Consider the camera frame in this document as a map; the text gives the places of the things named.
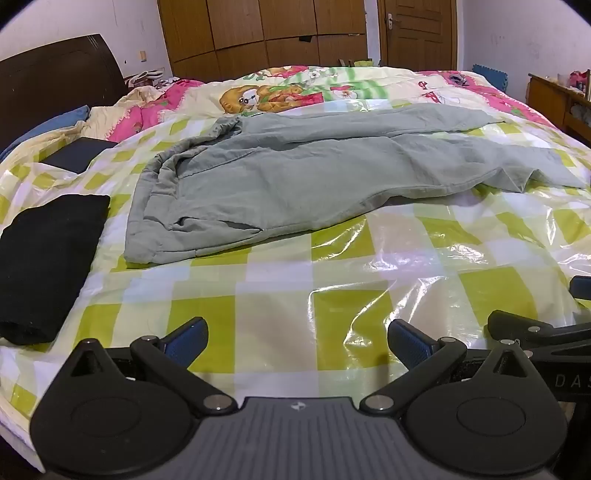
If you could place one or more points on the grey-green pants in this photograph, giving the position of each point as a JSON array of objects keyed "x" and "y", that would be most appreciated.
[{"x": 300, "y": 184}]

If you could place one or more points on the dark wooden headboard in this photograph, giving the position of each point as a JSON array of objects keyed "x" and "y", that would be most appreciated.
[{"x": 55, "y": 74}]

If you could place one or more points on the patterned cloth pile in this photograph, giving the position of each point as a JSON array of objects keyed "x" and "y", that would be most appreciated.
[{"x": 147, "y": 78}]

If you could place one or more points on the wooden desk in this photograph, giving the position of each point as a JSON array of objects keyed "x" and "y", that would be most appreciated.
[{"x": 549, "y": 99}]

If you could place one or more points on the wooden door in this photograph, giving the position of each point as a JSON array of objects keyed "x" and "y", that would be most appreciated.
[{"x": 420, "y": 32}]

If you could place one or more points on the cartoon printed quilt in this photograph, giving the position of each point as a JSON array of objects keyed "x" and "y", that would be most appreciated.
[{"x": 286, "y": 94}]

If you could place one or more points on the green cloth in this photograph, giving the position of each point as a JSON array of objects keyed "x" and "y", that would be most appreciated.
[{"x": 364, "y": 62}]

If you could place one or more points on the pink item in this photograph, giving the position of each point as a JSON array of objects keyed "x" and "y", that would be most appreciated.
[{"x": 579, "y": 79}]

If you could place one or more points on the blue foam mat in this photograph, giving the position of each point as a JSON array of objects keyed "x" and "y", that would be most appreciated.
[{"x": 491, "y": 76}]

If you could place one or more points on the dark blue notebook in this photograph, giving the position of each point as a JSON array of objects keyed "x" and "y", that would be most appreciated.
[{"x": 78, "y": 154}]

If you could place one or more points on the green checkered plastic sheet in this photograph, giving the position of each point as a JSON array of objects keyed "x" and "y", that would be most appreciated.
[{"x": 286, "y": 286}]

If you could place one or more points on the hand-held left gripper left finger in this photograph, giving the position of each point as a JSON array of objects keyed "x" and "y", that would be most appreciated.
[{"x": 187, "y": 342}]

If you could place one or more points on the wooden wardrobe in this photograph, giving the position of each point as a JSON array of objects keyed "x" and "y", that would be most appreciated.
[{"x": 258, "y": 27}]

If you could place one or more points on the black folded cloth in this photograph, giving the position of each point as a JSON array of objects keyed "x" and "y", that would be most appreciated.
[{"x": 51, "y": 263}]

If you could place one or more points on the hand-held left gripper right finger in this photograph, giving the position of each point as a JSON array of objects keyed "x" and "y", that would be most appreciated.
[{"x": 408, "y": 344}]

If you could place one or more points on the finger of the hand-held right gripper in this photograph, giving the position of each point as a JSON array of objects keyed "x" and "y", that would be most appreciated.
[
  {"x": 581, "y": 288},
  {"x": 531, "y": 328}
]

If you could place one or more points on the blue pillow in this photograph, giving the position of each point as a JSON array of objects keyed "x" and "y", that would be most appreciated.
[{"x": 41, "y": 129}]

